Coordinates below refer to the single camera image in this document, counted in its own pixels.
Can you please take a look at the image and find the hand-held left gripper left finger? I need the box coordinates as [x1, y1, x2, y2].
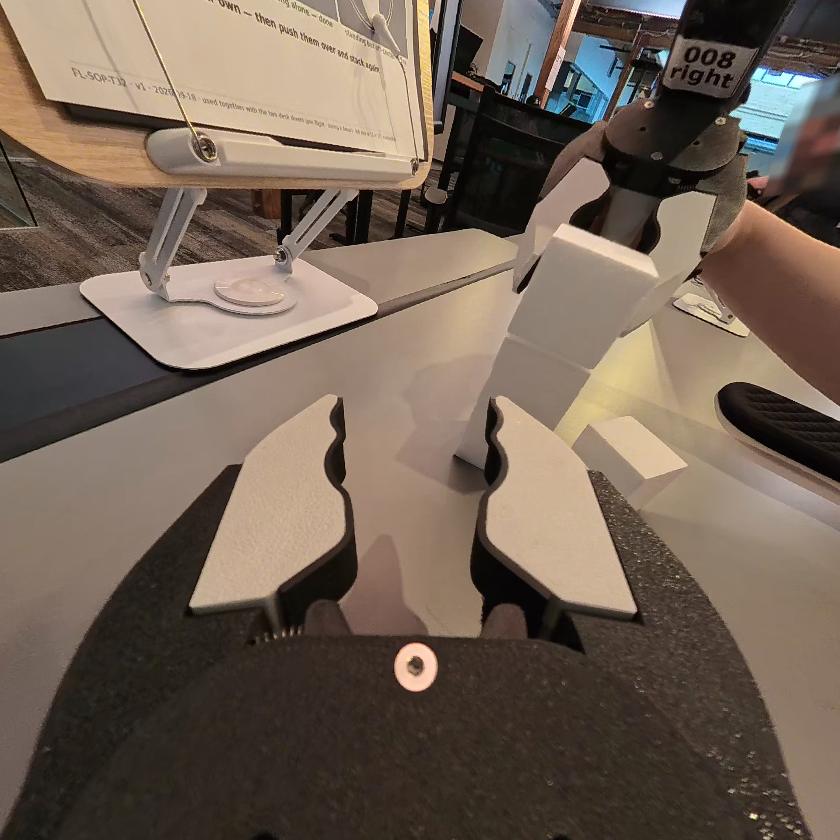
[189, 394, 358, 632]

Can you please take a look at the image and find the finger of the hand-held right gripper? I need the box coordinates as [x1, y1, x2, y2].
[514, 157, 613, 293]
[620, 189, 721, 337]

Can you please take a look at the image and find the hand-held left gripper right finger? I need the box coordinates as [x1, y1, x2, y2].
[471, 395, 639, 636]

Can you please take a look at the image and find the person's right forearm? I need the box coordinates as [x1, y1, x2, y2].
[702, 197, 840, 408]

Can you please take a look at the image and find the white metal stand base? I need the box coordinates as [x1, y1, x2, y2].
[672, 276, 750, 339]

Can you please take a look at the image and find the wooden pillar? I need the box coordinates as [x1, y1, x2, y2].
[535, 0, 581, 99]

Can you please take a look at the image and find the black table leg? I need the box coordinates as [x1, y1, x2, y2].
[338, 190, 375, 244]

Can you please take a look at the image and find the black wrist rest pad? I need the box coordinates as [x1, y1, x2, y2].
[715, 382, 840, 506]

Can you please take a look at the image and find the wooden board document stand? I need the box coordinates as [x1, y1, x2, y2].
[0, 0, 437, 370]

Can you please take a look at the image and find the printed paper sheet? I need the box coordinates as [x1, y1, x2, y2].
[7, 0, 431, 158]

